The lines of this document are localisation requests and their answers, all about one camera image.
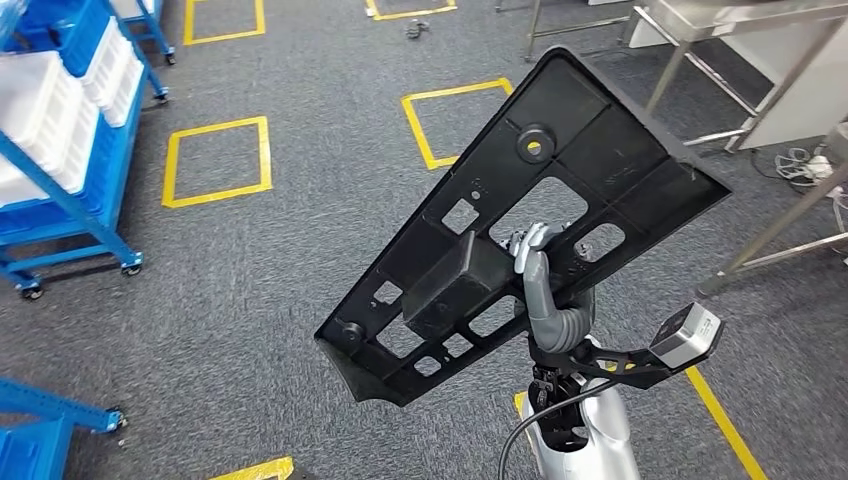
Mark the small grey floor object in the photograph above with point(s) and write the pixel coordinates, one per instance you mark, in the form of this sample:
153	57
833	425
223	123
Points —
417	28

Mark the black plastic plate frame part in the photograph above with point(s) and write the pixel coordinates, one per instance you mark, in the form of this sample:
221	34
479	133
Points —
596	159

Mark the blue plastic bin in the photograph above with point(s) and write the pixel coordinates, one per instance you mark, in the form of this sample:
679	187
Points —
60	33
26	457
99	172

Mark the blue steel shelf rack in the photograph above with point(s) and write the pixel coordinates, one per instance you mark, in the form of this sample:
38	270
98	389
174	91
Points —
53	404
66	199

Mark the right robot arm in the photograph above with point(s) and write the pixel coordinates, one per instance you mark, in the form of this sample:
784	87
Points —
609	444

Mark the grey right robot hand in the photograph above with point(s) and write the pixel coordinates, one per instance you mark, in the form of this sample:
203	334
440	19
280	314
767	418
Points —
538	285

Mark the stainless steel side table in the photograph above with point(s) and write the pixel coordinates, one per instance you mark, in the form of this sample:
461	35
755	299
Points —
729	13

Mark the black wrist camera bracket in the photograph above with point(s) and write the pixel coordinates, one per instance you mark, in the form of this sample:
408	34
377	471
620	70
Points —
623	371

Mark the white plastic bin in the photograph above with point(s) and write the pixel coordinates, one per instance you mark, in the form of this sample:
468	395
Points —
112	73
33	99
136	6

